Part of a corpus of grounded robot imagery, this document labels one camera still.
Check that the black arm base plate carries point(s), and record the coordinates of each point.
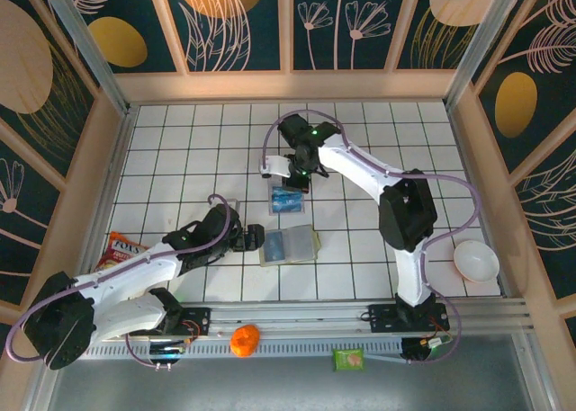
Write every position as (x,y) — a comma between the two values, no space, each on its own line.
(380,318)
(200,321)

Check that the aluminium frame post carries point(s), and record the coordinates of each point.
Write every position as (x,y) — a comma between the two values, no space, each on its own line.
(87,47)
(481,47)

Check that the white bowl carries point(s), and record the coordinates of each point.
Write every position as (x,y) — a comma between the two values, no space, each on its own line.
(476,260)

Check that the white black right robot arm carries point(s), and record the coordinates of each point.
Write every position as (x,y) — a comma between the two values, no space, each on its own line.
(355,168)

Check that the orange fruit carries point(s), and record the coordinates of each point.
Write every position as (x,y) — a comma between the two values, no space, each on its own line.
(245,341)

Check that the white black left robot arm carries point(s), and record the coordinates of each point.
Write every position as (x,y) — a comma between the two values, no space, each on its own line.
(126,271)

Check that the green snack packet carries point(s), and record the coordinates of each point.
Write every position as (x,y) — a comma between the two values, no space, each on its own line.
(348,360)

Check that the orange white snack bag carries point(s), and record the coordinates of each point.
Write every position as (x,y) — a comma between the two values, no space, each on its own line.
(121,249)

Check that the blue credit card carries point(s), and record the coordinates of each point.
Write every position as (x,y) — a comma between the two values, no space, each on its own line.
(274,247)
(285,200)

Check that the clear acrylic tray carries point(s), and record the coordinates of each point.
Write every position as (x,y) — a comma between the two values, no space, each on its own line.
(303,204)

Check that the silver credit card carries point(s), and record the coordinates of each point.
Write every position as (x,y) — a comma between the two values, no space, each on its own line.
(274,184)

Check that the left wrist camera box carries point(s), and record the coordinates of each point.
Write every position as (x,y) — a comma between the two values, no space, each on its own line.
(233,203)

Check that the aluminium mounting rail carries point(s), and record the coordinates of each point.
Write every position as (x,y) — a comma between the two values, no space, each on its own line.
(292,316)

